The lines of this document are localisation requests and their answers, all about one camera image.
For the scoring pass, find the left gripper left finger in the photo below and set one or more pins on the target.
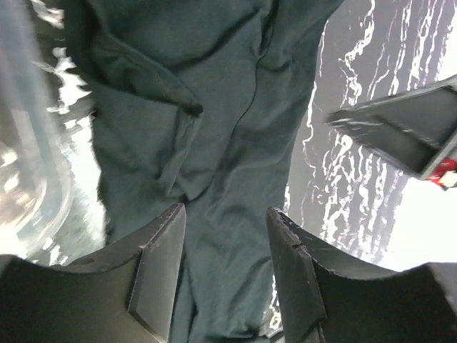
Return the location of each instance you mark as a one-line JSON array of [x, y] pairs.
[[124, 292]]

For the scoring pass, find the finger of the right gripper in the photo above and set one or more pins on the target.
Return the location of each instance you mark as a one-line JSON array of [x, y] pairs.
[[414, 131]]

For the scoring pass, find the black marble pattern mat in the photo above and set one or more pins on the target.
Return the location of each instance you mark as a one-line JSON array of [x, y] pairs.
[[336, 188]]

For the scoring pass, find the clear plastic bin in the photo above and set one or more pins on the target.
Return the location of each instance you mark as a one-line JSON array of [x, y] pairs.
[[35, 175]]

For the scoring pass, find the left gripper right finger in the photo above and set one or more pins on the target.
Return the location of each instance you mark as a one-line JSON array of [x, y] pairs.
[[327, 295]]

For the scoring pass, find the black t shirt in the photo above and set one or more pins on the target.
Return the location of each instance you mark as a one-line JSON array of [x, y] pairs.
[[199, 103]]

